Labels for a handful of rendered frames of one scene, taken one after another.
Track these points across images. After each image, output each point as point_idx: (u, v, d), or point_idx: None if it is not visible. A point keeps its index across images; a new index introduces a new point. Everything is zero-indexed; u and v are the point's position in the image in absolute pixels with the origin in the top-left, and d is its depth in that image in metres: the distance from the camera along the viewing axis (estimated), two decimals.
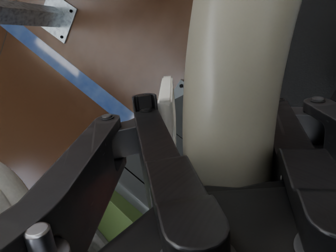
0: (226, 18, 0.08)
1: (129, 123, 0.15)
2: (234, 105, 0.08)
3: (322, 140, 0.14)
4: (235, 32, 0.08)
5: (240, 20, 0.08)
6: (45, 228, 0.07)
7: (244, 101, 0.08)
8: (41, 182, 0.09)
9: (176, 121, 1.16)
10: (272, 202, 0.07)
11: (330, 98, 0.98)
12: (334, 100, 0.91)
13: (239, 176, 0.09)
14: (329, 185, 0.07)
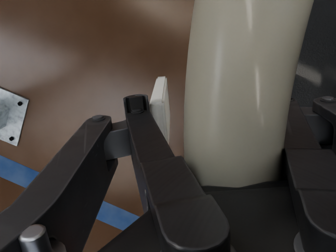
0: (235, 5, 0.07)
1: (120, 124, 0.15)
2: (242, 103, 0.07)
3: (332, 140, 0.14)
4: (244, 20, 0.07)
5: (250, 7, 0.07)
6: (41, 230, 0.07)
7: (254, 99, 0.07)
8: (34, 184, 0.09)
9: None
10: (272, 202, 0.07)
11: None
12: None
13: (246, 182, 0.08)
14: (332, 186, 0.07)
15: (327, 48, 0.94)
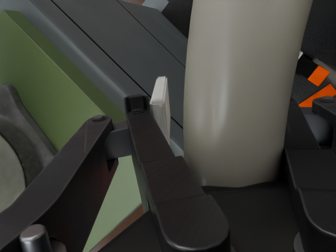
0: (234, 2, 0.07)
1: (121, 124, 0.15)
2: (242, 101, 0.07)
3: (331, 140, 0.14)
4: (244, 17, 0.07)
5: (250, 4, 0.07)
6: (41, 230, 0.07)
7: (253, 97, 0.07)
8: (34, 184, 0.09)
9: (149, 23, 0.89)
10: (272, 202, 0.07)
11: None
12: None
13: (246, 180, 0.08)
14: (332, 186, 0.07)
15: None
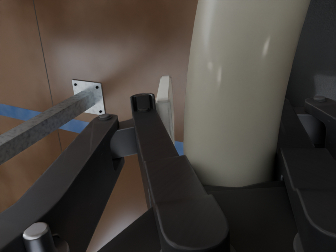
0: None
1: (127, 123, 0.15)
2: None
3: (323, 140, 0.14)
4: None
5: None
6: (44, 228, 0.07)
7: None
8: (39, 182, 0.09)
9: None
10: (272, 202, 0.07)
11: None
12: None
13: None
14: (329, 185, 0.07)
15: None
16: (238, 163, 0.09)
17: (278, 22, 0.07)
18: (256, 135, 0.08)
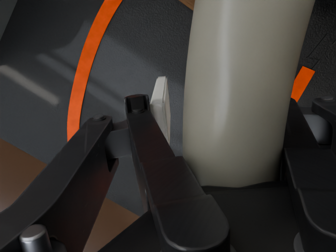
0: None
1: (121, 124, 0.15)
2: None
3: (331, 140, 0.14)
4: None
5: None
6: (41, 230, 0.07)
7: None
8: (34, 184, 0.09)
9: None
10: (272, 202, 0.07)
11: None
12: None
13: None
14: (332, 185, 0.07)
15: None
16: (243, 158, 0.08)
17: (288, 2, 0.07)
18: (262, 128, 0.08)
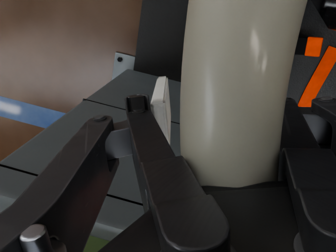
0: None
1: (121, 124, 0.15)
2: None
3: (330, 140, 0.14)
4: None
5: None
6: (41, 230, 0.07)
7: None
8: (35, 184, 0.09)
9: None
10: (272, 202, 0.07)
11: None
12: None
13: None
14: (331, 185, 0.07)
15: None
16: (241, 134, 0.08)
17: None
18: (261, 102, 0.07)
